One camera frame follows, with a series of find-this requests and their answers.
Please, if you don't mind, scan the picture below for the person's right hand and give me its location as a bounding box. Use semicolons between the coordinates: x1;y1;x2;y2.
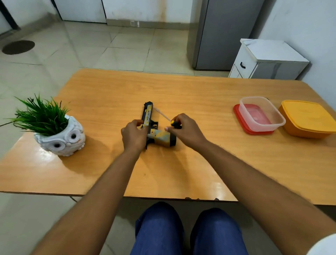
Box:
165;113;208;152

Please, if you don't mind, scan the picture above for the person's left hand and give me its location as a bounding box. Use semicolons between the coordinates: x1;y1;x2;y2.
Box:
121;119;150;155

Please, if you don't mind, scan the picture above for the black and yellow screwdriver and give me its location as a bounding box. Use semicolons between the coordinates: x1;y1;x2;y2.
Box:
153;107;182;130

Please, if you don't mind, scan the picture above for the black and yellow staple gun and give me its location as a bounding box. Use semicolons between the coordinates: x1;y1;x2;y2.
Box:
140;101;177;150

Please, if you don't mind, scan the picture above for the person's left forearm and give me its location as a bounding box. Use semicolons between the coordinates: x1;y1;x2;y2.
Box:
31;149;143;255

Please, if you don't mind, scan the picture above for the person's right forearm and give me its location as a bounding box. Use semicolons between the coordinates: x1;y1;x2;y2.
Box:
196;139;336;255

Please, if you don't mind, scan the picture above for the red container lid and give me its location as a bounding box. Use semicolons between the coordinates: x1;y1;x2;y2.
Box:
233;104;275;136

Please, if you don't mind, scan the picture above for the white owl plant pot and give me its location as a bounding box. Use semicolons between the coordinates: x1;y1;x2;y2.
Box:
34;115;86;157

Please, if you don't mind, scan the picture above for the clear plastic container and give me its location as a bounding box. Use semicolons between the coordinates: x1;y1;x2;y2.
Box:
239;96;286;132

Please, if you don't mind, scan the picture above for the person's left leg in jeans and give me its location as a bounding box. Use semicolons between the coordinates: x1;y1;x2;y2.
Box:
130;201;185;255

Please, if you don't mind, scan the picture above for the person's leg in jeans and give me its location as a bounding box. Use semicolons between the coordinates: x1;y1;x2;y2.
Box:
190;207;249;255
130;201;185;255

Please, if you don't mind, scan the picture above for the green artificial grass plant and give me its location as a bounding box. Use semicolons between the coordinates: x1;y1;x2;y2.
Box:
0;94;71;137

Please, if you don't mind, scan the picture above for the grey refrigerator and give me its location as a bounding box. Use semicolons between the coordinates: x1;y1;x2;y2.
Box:
187;0;265;71

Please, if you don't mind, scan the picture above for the person's right leg in jeans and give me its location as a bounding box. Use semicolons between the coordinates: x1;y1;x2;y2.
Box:
190;207;249;255

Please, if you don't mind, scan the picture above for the white drawer cabinet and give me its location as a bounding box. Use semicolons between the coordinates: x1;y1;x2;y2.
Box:
228;38;310;80

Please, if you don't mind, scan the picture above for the orange plastic container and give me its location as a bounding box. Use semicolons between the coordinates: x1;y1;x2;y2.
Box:
278;105;336;139

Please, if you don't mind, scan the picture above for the white door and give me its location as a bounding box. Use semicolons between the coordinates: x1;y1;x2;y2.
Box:
54;0;107;24

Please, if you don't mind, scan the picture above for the yellow container lid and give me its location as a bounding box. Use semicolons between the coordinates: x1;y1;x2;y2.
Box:
281;100;336;134

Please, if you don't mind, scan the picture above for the dark round floor drain cover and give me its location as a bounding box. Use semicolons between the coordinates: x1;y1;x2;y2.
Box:
2;40;36;55

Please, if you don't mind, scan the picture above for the white shirt sleeve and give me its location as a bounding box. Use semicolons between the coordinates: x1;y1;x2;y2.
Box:
306;233;336;255

